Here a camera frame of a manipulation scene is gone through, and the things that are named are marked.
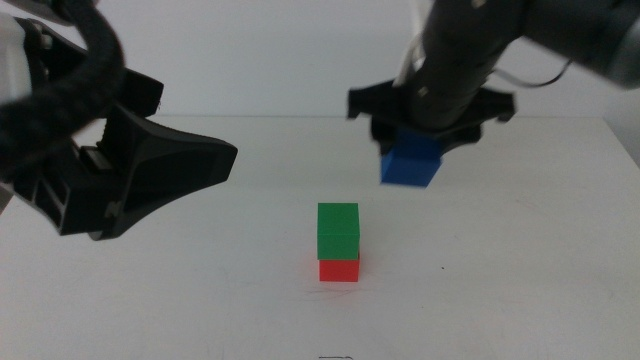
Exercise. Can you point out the red cube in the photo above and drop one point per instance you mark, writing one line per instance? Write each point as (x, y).
(339, 271)

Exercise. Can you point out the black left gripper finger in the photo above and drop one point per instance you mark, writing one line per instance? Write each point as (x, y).
(142, 92)
(170, 165)

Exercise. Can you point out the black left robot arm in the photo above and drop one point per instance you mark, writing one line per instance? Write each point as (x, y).
(35, 7)

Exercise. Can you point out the green cube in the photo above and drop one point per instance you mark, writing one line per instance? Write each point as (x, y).
(338, 230)

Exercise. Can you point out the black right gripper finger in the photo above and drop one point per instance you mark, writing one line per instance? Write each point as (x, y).
(384, 137)
(460, 136)

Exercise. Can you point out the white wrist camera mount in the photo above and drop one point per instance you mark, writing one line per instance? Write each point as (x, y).
(10, 60)

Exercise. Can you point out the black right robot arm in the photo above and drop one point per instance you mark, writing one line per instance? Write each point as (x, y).
(465, 50)

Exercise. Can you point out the blue cube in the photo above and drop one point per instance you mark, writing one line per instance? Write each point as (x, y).
(410, 165)

